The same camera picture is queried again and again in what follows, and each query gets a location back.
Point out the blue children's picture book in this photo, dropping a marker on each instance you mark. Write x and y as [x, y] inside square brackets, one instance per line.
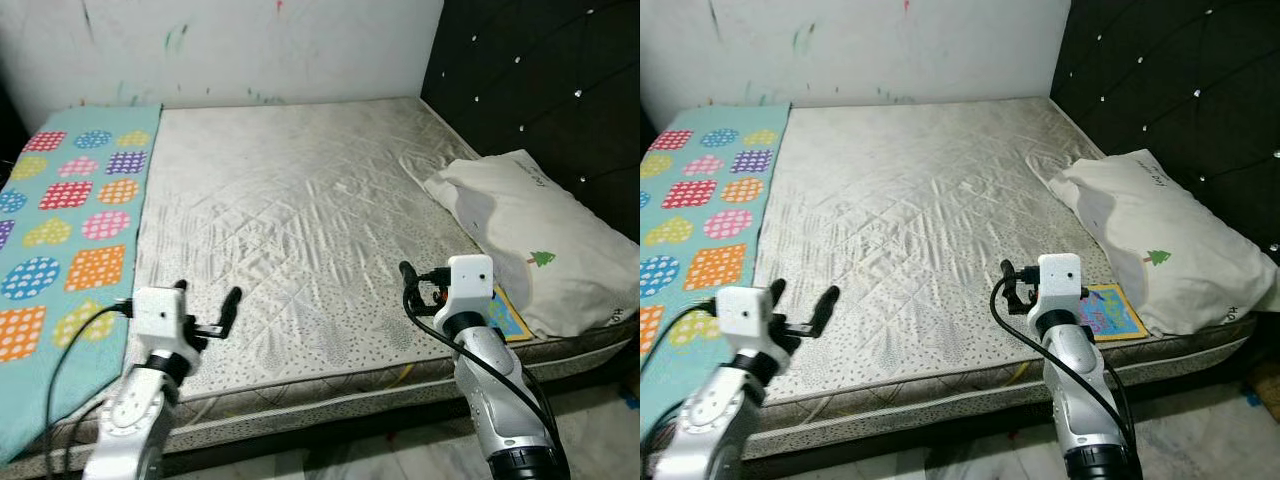
[1115, 315]
[510, 322]

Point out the white pillow with green tree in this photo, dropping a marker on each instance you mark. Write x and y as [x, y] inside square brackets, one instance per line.
[1170, 230]
[540, 230]

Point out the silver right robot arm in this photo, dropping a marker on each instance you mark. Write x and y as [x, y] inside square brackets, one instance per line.
[490, 390]
[1085, 390]

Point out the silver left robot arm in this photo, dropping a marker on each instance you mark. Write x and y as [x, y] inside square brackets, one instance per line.
[135, 430]
[710, 430]

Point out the teal blanket with colourful shapes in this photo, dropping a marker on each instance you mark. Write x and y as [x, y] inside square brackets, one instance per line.
[700, 220]
[80, 220]

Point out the white quilted mattress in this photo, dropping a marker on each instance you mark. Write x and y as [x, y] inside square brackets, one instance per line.
[920, 200]
[300, 200]

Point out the black tufted headboard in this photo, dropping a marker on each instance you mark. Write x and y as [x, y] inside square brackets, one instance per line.
[1170, 70]
[540, 70]

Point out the brown floor mat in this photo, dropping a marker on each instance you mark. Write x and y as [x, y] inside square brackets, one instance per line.
[1268, 390]

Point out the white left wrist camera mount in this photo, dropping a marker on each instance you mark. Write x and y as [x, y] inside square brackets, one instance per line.
[745, 315]
[160, 315]

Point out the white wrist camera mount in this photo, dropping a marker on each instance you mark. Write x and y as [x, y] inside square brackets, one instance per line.
[468, 285]
[160, 315]
[745, 315]
[1060, 283]

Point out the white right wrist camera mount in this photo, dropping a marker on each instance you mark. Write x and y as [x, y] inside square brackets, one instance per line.
[1060, 283]
[468, 285]

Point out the dark bed frame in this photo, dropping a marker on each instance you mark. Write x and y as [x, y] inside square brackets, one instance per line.
[350, 432]
[950, 435]

